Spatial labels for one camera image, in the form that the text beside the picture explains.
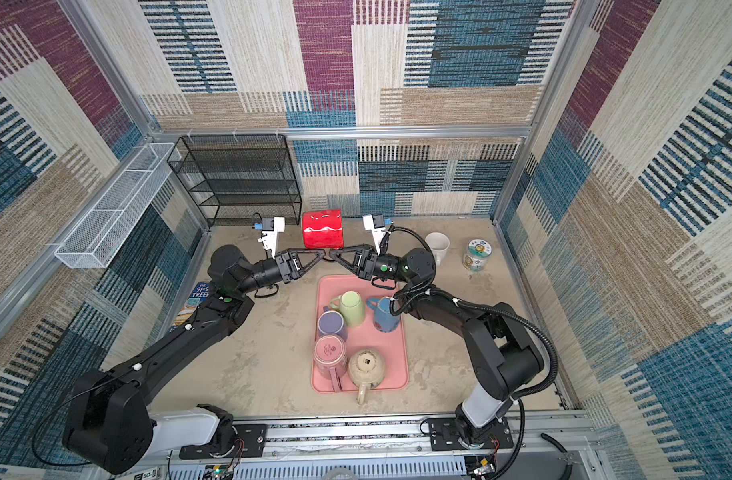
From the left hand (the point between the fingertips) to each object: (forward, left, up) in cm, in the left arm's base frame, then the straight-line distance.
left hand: (325, 254), depth 67 cm
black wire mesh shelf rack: (+48, +37, -16) cm, 63 cm away
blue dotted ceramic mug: (-2, -14, -28) cm, 31 cm away
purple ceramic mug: (-3, +1, -27) cm, 27 cm away
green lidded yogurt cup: (+21, -46, -25) cm, 57 cm away
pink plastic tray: (-4, -6, -37) cm, 38 cm away
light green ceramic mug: (+1, -5, -24) cm, 25 cm away
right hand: (0, -1, -2) cm, 2 cm away
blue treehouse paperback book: (+9, +45, -32) cm, 56 cm away
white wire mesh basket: (+7, +54, -1) cm, 54 cm away
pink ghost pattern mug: (-13, 0, -23) cm, 27 cm away
